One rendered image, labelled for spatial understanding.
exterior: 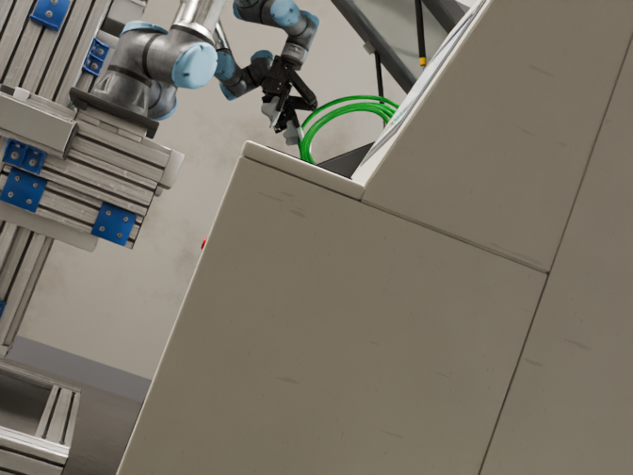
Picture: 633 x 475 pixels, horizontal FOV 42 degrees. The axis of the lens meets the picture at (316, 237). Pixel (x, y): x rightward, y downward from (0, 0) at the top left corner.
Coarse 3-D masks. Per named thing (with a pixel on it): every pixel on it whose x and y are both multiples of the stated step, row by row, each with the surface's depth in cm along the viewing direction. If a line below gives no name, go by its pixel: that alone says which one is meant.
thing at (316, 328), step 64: (512, 0) 146; (576, 0) 147; (448, 64) 145; (512, 64) 146; (576, 64) 147; (384, 128) 212; (448, 128) 144; (512, 128) 145; (576, 128) 146; (256, 192) 141; (320, 192) 142; (384, 192) 142; (448, 192) 144; (512, 192) 145; (576, 192) 146; (256, 256) 140; (320, 256) 141; (384, 256) 142; (448, 256) 143; (512, 256) 144; (192, 320) 139; (256, 320) 139; (320, 320) 140; (384, 320) 141; (448, 320) 142; (512, 320) 143; (192, 384) 138; (256, 384) 139; (320, 384) 140; (384, 384) 141; (448, 384) 142; (128, 448) 137; (192, 448) 137; (256, 448) 138; (320, 448) 139; (384, 448) 140; (448, 448) 141
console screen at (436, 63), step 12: (468, 24) 155; (456, 36) 165; (444, 48) 180; (432, 60) 193; (444, 60) 154; (432, 72) 161; (420, 84) 175; (408, 96) 192; (420, 96) 154; (408, 108) 158; (396, 120) 175; (384, 132) 187; (396, 132) 153
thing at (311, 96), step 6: (294, 72) 247; (294, 78) 247; (300, 78) 247; (294, 84) 248; (300, 84) 247; (300, 90) 247; (306, 90) 247; (306, 96) 247; (312, 96) 247; (306, 102) 250; (312, 102) 248
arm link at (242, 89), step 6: (246, 72) 260; (246, 78) 259; (252, 78) 259; (222, 84) 261; (240, 84) 257; (246, 84) 260; (252, 84) 260; (222, 90) 261; (228, 90) 261; (234, 90) 259; (240, 90) 260; (246, 90) 262; (228, 96) 262; (234, 96) 262; (240, 96) 265
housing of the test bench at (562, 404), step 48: (624, 96) 147; (624, 144) 147; (624, 192) 146; (576, 240) 145; (624, 240) 146; (576, 288) 145; (624, 288) 145; (528, 336) 144; (576, 336) 144; (624, 336) 145; (528, 384) 143; (576, 384) 144; (624, 384) 145; (528, 432) 143; (576, 432) 143; (624, 432) 144
